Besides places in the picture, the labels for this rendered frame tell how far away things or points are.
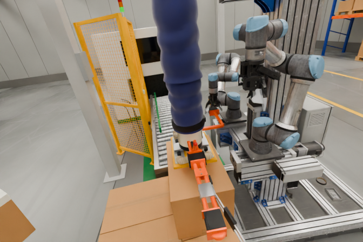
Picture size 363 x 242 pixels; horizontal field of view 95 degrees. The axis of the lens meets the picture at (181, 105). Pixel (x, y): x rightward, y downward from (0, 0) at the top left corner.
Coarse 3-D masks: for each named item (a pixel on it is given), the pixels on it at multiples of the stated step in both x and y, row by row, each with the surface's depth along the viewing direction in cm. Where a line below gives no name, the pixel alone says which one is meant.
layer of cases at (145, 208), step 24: (120, 192) 157; (144, 192) 154; (168, 192) 151; (120, 216) 136; (144, 216) 134; (168, 216) 131; (120, 240) 120; (144, 240) 118; (168, 240) 116; (192, 240) 114; (216, 240) 113
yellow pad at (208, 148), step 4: (204, 132) 137; (204, 136) 132; (208, 140) 127; (200, 148) 120; (204, 148) 115; (208, 148) 119; (204, 152) 115; (212, 152) 115; (208, 160) 108; (212, 160) 108; (216, 160) 109
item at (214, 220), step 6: (204, 210) 66; (210, 210) 66; (216, 210) 66; (204, 216) 64; (210, 216) 64; (216, 216) 64; (222, 216) 63; (210, 222) 62; (216, 222) 62; (222, 222) 61; (210, 228) 60; (216, 228) 60; (222, 228) 59; (210, 234) 59
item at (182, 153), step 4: (172, 140) 132; (176, 140) 127; (172, 144) 128; (172, 148) 124; (172, 152) 120; (176, 152) 118; (180, 152) 114; (184, 152) 118; (172, 156) 116; (176, 156) 115; (184, 156) 114; (176, 164) 109; (184, 164) 108; (188, 164) 108; (176, 168) 107; (180, 168) 108
